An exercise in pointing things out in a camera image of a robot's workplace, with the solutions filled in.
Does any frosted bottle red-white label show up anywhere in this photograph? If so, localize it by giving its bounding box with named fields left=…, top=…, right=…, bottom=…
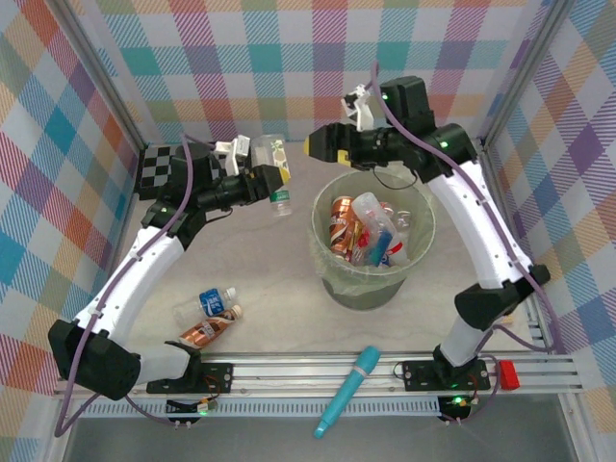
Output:
left=350, top=192, right=400, bottom=232

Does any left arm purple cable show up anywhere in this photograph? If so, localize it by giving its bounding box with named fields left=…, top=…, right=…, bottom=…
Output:
left=53, top=134, right=196, bottom=438

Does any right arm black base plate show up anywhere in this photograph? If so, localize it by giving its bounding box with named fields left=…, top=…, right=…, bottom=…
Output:
left=401, top=359, right=492, bottom=392

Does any aluminium mounting rail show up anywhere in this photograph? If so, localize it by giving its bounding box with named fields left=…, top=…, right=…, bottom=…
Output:
left=52, top=353, right=583, bottom=398

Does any teal marker pen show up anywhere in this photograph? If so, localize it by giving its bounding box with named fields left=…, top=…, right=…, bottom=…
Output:
left=313, top=345, right=382, bottom=440

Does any red block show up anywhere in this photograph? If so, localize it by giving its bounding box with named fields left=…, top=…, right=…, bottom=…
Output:
left=497, top=359, right=522, bottom=390

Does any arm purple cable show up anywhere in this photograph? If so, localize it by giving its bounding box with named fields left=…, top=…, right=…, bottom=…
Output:
left=53, top=134, right=196, bottom=438
left=368, top=61, right=564, bottom=355

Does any right aluminium frame post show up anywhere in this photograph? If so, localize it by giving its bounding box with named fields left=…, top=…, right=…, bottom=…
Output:
left=475, top=0, right=577, bottom=145

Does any grey mesh bin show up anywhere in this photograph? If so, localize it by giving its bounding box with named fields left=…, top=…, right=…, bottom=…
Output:
left=307, top=168, right=437, bottom=312

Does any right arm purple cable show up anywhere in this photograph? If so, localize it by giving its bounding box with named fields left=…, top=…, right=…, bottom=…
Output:
left=368, top=61, right=564, bottom=355

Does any translucent green bin liner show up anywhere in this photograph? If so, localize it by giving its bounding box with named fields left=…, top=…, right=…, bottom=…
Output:
left=307, top=168, right=437, bottom=295

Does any black controller board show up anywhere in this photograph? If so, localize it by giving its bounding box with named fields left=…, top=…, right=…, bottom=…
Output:
left=437, top=394, right=475, bottom=420
left=166, top=398, right=218, bottom=418

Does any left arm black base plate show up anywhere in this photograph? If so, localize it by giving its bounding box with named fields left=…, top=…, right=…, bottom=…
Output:
left=145, top=361, right=235, bottom=396

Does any left black controller board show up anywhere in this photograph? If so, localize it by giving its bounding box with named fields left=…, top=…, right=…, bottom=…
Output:
left=166, top=398, right=218, bottom=418

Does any aluminium frame post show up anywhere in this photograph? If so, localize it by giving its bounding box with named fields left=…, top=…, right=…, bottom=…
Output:
left=475, top=0, right=577, bottom=145
left=47, top=0, right=148, bottom=155

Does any clear bottle blue label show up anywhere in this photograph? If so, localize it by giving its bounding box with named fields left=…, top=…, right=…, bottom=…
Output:
left=172, top=286, right=238, bottom=324

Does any left aluminium frame post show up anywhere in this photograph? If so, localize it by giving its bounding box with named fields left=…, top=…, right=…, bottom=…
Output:
left=47, top=0, right=148, bottom=155

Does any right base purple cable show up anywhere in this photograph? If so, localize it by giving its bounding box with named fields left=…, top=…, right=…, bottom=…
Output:
left=445, top=374, right=506, bottom=427

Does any right black controller board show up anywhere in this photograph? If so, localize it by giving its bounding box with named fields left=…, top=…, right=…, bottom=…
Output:
left=437, top=394, right=475, bottom=420

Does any red gold label bottle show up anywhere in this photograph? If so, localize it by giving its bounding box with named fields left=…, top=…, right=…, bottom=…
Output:
left=348, top=220, right=370, bottom=261

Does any slotted cable duct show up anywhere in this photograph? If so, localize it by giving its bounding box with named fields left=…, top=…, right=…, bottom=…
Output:
left=76, top=401, right=444, bottom=419

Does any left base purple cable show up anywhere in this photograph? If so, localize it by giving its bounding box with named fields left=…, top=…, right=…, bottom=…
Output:
left=119, top=394, right=203, bottom=427

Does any clear bottle blue-red label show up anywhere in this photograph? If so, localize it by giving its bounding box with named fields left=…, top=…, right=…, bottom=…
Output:
left=368, top=225, right=394, bottom=266

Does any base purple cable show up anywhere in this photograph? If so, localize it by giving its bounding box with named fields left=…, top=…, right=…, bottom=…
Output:
left=119, top=394, right=203, bottom=427
left=445, top=374, right=506, bottom=427

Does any black framed checkerboard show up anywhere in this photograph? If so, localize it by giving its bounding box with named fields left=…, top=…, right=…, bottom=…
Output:
left=137, top=142, right=189, bottom=201

